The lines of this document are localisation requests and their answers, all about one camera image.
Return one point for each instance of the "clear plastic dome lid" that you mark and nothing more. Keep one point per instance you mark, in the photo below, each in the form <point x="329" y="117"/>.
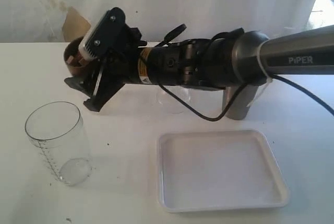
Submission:
<point x="170" y="105"/>

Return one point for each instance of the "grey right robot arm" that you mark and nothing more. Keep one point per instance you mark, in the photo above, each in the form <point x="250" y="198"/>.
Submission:
<point x="228" y="59"/>

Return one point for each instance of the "stainless steel cup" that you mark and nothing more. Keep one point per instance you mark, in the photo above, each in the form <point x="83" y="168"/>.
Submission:
<point x="239" y="108"/>

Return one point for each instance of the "brown wooden bowl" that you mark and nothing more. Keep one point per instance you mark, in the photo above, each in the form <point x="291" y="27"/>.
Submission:
<point x="72" y="49"/>

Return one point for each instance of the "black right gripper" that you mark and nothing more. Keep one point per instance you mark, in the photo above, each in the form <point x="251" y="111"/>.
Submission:
<point x="107" y="75"/>

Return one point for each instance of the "white rectangular tray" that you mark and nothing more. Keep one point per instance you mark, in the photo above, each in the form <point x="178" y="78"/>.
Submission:
<point x="226" y="170"/>

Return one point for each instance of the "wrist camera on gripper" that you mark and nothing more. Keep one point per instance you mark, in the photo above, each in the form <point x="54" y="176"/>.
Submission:
<point x="102" y="36"/>

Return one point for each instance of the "clear plastic measuring cup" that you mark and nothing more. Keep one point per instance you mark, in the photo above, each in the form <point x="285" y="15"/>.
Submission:
<point x="57" y="131"/>

